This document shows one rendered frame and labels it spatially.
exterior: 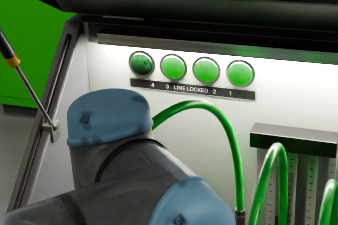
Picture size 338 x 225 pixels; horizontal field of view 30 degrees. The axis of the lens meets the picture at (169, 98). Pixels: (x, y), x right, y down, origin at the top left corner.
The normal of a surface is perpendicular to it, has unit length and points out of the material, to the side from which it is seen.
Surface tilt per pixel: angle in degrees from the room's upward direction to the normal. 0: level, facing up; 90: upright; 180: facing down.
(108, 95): 0
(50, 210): 8
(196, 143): 90
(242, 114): 90
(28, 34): 90
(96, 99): 0
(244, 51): 90
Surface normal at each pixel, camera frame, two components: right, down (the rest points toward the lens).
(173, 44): -0.33, 0.42
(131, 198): 0.17, -0.68
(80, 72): 0.94, 0.11
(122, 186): 0.00, -0.86
